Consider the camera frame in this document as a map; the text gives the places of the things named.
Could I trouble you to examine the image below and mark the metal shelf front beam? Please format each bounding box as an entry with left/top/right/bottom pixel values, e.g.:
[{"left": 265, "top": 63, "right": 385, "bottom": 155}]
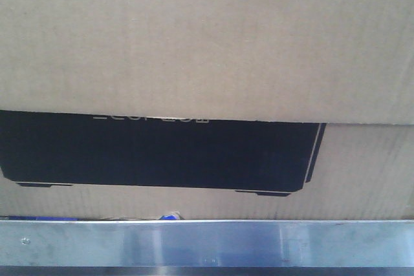
[{"left": 1, "top": 220, "right": 413, "bottom": 268}]

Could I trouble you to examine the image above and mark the brown cardboard box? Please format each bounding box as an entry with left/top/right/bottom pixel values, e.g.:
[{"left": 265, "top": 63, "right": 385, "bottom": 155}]
[{"left": 1, "top": 0, "right": 413, "bottom": 220}]

